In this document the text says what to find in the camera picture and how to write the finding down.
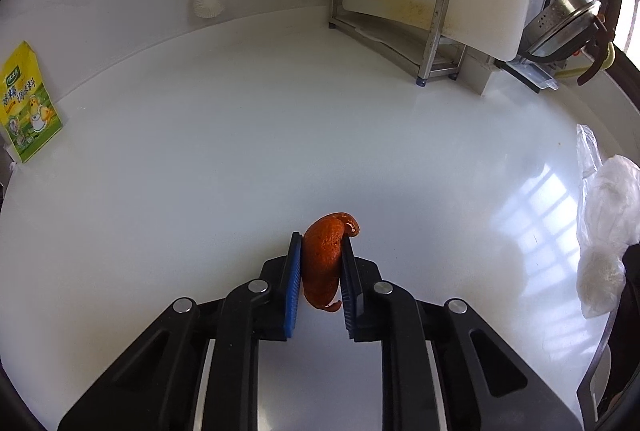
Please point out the orange peel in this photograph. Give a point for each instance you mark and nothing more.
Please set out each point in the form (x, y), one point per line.
(325, 256)

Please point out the steel pot lid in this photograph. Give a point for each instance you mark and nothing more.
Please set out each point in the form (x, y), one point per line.
(560, 18)

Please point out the white plastic bag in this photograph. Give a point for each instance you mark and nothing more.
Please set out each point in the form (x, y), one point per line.
(605, 211)

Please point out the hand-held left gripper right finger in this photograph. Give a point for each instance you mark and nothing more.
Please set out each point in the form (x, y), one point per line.
(350, 296)

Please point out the metal cutting board stand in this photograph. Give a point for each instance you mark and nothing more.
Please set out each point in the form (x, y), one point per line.
(437, 11)

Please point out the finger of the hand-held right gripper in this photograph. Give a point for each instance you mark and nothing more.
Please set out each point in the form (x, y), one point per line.
(631, 276)

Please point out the yellow seasoning pouch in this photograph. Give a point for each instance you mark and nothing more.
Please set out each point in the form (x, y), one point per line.
(30, 111)

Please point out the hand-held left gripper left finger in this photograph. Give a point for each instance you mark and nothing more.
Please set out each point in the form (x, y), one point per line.
(292, 291)

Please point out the window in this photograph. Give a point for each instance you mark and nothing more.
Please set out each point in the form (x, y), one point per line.
(632, 26)

